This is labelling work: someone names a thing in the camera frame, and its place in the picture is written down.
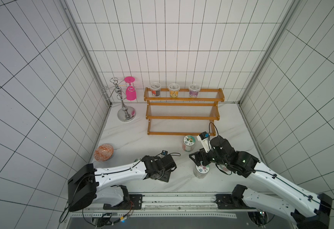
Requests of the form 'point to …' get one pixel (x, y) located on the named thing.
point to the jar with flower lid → (188, 142)
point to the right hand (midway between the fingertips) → (190, 155)
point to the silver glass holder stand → (125, 113)
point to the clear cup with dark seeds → (155, 88)
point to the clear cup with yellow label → (173, 88)
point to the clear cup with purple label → (193, 90)
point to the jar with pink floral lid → (201, 171)
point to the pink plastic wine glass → (130, 93)
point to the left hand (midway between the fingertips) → (159, 176)
